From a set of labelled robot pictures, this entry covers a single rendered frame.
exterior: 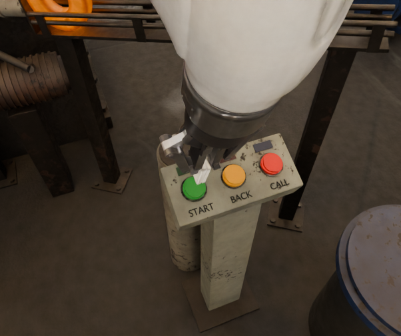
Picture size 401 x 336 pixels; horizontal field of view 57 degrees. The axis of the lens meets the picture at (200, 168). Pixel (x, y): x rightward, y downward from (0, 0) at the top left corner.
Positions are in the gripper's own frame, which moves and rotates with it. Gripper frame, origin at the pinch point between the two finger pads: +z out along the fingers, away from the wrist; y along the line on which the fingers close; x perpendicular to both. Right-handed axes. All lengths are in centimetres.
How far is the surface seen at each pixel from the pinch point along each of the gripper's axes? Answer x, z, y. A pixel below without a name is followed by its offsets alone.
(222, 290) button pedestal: 20, 51, -6
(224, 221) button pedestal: 6.8, 16.1, -4.4
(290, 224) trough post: 9, 70, -39
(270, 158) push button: -0.3, 8.4, -14.8
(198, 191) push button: 1.4, 8.3, -0.3
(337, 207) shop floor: 8, 71, -59
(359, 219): 15.0, 23.9, -35.3
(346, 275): 24.3, 20.3, -25.0
